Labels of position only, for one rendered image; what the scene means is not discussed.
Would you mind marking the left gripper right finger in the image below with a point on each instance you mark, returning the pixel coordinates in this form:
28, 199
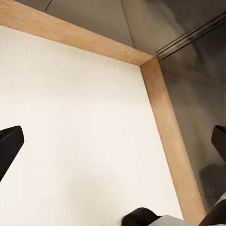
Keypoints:
218, 139

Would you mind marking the cabinet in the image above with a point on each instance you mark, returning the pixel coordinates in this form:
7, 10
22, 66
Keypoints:
194, 73
151, 26

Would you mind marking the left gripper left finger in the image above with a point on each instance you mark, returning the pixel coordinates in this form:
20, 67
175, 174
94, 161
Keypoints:
11, 141

